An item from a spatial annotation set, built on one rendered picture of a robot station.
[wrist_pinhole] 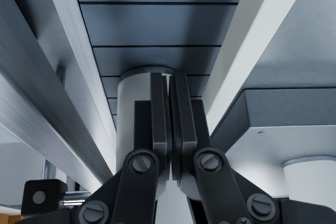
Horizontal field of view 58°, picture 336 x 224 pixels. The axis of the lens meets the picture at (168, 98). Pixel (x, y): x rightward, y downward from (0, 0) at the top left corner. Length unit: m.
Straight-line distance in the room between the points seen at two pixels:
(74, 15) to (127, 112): 0.07
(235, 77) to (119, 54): 0.08
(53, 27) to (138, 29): 0.11
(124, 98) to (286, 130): 0.24
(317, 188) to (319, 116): 0.18
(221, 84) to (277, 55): 0.16
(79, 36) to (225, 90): 0.09
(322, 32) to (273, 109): 0.12
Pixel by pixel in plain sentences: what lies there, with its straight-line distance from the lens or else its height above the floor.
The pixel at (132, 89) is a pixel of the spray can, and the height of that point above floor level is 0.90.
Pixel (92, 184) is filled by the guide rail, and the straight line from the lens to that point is 0.16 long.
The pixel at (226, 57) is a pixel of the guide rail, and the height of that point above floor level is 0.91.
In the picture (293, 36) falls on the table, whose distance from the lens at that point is 0.30.
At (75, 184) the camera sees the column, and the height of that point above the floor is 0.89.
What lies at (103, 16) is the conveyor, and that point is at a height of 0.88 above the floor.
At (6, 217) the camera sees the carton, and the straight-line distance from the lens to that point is 2.89.
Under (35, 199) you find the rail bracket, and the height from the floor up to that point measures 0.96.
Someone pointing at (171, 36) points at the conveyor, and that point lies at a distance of 0.18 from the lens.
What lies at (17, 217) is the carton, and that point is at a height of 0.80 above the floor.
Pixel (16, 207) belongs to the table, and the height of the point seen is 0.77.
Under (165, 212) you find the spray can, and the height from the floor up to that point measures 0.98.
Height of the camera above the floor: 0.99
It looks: 24 degrees down
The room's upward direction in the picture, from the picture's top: 177 degrees clockwise
